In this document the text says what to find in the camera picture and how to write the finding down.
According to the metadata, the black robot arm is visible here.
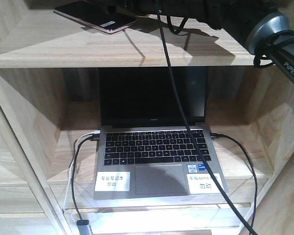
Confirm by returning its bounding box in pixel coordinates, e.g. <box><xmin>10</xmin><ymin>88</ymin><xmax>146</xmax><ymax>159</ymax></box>
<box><xmin>97</xmin><ymin>0</ymin><xmax>294</xmax><ymax>83</ymax></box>

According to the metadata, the grey laptop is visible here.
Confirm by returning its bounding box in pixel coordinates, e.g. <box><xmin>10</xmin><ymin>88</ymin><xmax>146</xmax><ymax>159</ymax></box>
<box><xmin>94</xmin><ymin>67</ymin><xmax>228</xmax><ymax>200</ymax></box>

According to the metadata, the wooden shelf unit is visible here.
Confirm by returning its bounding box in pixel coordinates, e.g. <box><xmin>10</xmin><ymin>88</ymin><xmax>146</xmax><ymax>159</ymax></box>
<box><xmin>0</xmin><ymin>0</ymin><xmax>294</xmax><ymax>235</ymax></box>

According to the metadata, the grey usb adapter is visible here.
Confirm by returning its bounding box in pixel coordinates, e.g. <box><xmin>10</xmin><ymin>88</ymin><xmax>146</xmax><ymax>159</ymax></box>
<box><xmin>76</xmin><ymin>219</ymin><xmax>92</xmax><ymax>235</ymax></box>

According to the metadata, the black laptop cable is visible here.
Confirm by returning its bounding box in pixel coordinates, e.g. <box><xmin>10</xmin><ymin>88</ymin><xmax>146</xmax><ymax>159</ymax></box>
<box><xmin>70</xmin><ymin>136</ymin><xmax>100</xmax><ymax>222</ymax></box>

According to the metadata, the black camera cable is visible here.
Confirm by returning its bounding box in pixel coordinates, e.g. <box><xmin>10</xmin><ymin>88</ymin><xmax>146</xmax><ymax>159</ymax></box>
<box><xmin>154</xmin><ymin>0</ymin><xmax>259</xmax><ymax>235</ymax></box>

